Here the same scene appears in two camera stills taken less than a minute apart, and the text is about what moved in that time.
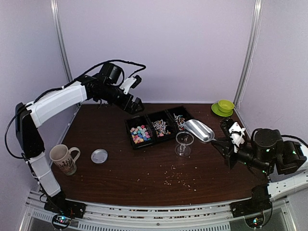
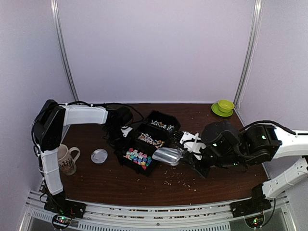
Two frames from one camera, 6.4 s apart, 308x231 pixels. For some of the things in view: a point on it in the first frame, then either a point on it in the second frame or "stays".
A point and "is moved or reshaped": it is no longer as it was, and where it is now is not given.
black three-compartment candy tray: x=149 y=128 is moved or reshaped
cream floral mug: x=62 y=158 stays
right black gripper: x=229 y=148 → x=189 y=159
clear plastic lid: x=99 y=156 stays
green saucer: x=215 y=110 stays
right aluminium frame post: x=253 y=42 stays
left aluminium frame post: x=60 y=39 stays
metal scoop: x=199 y=129 → x=167 y=155
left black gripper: x=131 y=110 → x=120 y=147
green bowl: x=225 y=106 stays
